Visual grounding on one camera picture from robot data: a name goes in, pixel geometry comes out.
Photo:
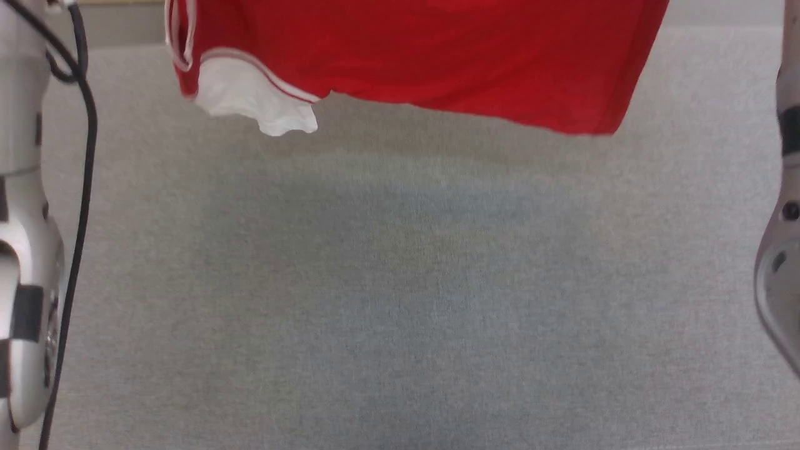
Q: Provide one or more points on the red and white shirt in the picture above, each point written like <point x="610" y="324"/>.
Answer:
<point x="437" y="50"/>

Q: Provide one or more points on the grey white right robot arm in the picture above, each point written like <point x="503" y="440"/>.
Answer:
<point x="781" y="281"/>

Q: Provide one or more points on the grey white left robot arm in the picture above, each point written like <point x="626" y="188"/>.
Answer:
<point x="25" y="262"/>

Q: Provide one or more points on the grey fabric sofa seat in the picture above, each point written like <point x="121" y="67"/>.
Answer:
<point x="406" y="281"/>

